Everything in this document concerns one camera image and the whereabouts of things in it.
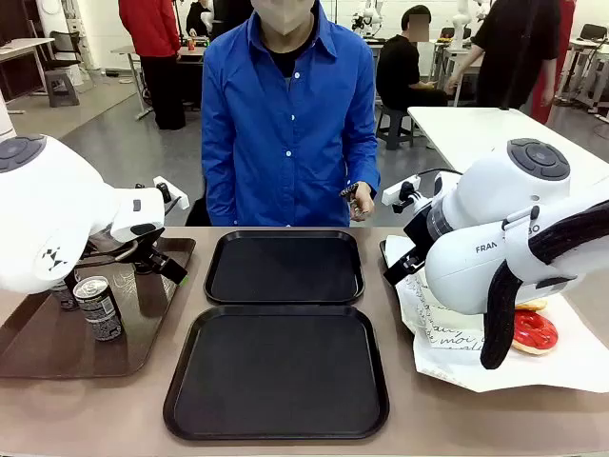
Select white table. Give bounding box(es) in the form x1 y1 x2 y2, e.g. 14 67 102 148
407 106 609 192

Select black drink can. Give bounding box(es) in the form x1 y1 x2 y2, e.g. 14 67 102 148
49 279 81 312
74 275 127 343

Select grey step stool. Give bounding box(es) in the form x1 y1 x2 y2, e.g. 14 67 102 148
44 70 81 109

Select metal serving tongs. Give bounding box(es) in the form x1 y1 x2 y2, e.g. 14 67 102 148
338 180 367 223

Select person left hand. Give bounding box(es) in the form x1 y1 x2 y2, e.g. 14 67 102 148
349 182 378 223

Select brown plastic tray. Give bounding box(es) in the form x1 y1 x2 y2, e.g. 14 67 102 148
0 236 197 381

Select person in blue shirt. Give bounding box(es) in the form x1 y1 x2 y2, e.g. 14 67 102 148
200 0 382 228

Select black braided cable sleeve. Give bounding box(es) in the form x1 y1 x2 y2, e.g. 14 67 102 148
479 199 609 371

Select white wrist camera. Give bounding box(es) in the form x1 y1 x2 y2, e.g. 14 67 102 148
382 174 422 213
152 175 190 211

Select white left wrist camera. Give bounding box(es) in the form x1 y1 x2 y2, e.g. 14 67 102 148
152 175 190 211

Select grey background table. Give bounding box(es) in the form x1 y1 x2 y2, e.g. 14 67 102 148
110 44 206 121

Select seated person in black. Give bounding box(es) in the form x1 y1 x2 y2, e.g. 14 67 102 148
375 4 449 113

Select person left forearm blue sleeve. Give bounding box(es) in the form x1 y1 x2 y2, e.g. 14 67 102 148
349 118 382 191

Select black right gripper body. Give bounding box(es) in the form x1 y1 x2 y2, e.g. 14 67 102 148
403 205 435 261

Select white paper sheet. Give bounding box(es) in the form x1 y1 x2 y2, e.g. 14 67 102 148
383 234 609 394

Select standing person black shirt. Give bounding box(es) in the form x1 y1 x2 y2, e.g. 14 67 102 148
445 0 562 111

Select grey plastic stool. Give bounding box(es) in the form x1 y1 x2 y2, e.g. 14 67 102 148
375 106 416 151

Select beige face mask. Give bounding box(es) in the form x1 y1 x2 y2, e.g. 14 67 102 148
249 0 319 36

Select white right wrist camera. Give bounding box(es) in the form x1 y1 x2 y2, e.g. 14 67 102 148
382 174 422 213

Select person right forearm blue sleeve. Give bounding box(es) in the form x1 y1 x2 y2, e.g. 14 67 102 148
200 123 239 228

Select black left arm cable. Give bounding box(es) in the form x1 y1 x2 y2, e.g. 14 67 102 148
80 237 158 268

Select black office chair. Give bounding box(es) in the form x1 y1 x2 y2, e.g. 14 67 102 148
46 30 85 72

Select person in red dress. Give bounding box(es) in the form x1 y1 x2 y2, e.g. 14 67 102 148
530 0 578 126

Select red glazed donut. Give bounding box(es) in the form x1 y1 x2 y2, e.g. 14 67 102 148
509 308 560 357

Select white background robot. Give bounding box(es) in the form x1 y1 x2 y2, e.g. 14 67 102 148
350 0 384 38

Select person in red top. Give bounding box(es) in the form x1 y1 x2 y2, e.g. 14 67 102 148
118 0 186 131

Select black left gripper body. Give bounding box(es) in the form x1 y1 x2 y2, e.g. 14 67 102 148
124 231 168 276

